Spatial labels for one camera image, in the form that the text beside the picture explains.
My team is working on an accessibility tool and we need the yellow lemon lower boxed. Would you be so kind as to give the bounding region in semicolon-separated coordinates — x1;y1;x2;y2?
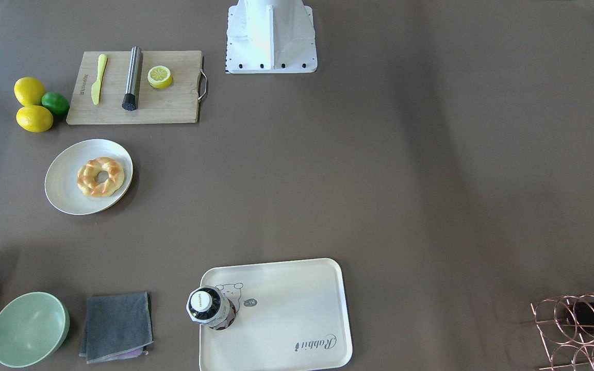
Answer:
16;105;54;133

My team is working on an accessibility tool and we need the white round plate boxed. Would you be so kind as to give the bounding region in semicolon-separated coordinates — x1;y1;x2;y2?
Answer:
45;139;134;215

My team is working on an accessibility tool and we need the copper wire bottle rack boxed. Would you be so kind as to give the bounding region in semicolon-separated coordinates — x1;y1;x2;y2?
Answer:
531;293;594;370

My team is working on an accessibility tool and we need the grey folded cloth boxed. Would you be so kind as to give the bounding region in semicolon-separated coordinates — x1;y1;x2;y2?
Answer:
79;291;154;364

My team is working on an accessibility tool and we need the green lime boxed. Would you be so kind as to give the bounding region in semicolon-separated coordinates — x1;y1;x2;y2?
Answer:
41;92;70;116

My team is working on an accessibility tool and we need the steel muddler black tip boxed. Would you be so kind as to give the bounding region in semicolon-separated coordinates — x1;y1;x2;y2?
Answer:
122;45;142;112

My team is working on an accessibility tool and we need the twisted glazed donut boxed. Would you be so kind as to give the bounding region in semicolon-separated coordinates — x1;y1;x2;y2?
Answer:
76;157;125;197

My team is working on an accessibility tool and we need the green bowl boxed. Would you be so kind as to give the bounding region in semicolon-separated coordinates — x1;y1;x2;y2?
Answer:
0;292;70;368

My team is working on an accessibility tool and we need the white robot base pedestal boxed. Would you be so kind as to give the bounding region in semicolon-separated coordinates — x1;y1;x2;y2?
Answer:
225;1;318;74

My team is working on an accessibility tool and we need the yellow lemon upper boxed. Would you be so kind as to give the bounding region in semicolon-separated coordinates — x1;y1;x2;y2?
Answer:
13;77;46;107

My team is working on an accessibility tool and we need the yellow plastic knife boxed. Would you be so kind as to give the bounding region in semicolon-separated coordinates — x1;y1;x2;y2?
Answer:
90;54;108;106

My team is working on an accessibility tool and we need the half lemon slice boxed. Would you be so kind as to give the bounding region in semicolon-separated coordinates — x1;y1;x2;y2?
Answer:
147;65;173;89

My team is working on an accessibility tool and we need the cream rabbit tray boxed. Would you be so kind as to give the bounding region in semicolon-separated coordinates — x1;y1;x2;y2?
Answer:
200;258;353;370

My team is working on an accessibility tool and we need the bamboo cutting board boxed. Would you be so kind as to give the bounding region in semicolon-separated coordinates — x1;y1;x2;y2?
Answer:
66;50;207;125

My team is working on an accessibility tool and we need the yellow lemon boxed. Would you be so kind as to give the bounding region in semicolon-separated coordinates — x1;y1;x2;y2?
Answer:
16;105;54;133
13;77;46;107

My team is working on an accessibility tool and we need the dark tea bottle on tray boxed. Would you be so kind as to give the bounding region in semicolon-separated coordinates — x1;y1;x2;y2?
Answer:
186;285;237;330

